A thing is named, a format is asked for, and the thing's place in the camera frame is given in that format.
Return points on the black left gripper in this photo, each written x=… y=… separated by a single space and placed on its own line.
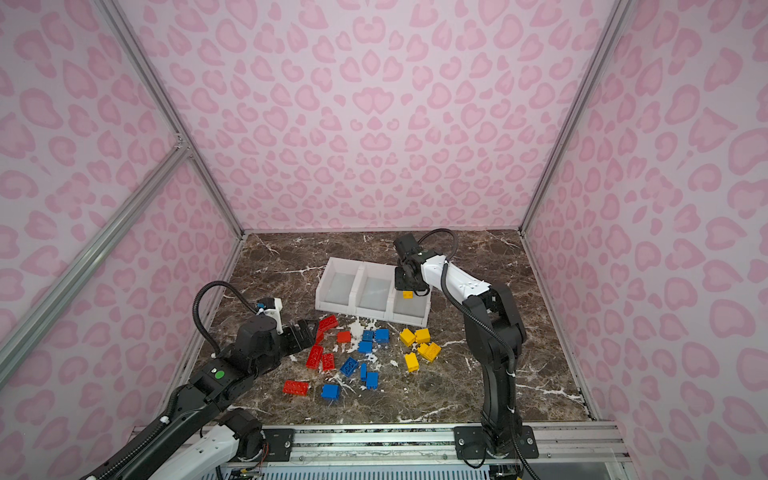
x=298 y=343

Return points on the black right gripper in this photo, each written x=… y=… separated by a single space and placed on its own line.
x=399 y=284

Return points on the long red lego brick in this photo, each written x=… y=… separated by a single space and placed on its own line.
x=327 y=323

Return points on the red lego brick hollow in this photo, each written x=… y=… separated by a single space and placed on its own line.
x=328 y=362

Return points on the blue lego brick diagonal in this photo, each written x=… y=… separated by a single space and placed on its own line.
x=349 y=367

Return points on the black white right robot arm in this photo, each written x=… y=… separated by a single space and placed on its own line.
x=494 y=333

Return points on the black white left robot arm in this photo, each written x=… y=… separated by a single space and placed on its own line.
x=198 y=431

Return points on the white right bin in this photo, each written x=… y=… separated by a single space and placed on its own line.
x=411 y=311

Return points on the white bin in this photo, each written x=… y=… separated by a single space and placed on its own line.
x=411 y=311
x=373 y=292
x=336 y=291

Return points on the white middle bin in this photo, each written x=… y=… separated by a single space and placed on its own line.
x=373 y=292

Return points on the red lego brick front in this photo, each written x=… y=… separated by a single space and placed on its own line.
x=296 y=388

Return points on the white left bin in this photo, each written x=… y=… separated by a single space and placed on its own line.
x=336 y=291

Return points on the blue lego brick front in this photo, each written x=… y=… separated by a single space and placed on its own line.
x=331 y=392

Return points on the yellow lego brick pair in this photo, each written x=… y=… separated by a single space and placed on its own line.
x=429 y=351

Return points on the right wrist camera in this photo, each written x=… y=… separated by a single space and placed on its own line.
x=406 y=246

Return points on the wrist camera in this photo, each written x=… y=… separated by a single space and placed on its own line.
x=271 y=307
x=406 y=246

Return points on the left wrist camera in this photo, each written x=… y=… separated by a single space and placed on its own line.
x=271 y=307

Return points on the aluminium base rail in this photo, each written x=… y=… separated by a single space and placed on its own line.
x=570 y=450

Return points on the diagonal aluminium frame bar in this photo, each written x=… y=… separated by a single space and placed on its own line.
x=40 y=318

